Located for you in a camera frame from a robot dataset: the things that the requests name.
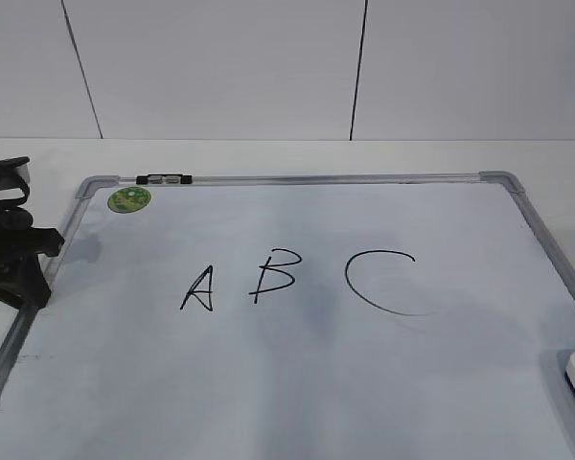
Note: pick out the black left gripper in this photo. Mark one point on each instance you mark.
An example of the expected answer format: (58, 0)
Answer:
(22, 282)

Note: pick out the round green magnet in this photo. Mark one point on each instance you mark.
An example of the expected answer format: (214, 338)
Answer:
(129, 200)

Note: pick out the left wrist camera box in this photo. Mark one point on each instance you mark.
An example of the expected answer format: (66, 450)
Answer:
(14, 173)

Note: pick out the black hanging clip on frame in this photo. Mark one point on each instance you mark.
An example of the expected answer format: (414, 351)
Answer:
(164, 179)

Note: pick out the white whiteboard with metal frame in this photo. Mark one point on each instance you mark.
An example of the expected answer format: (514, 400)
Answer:
(425, 316)

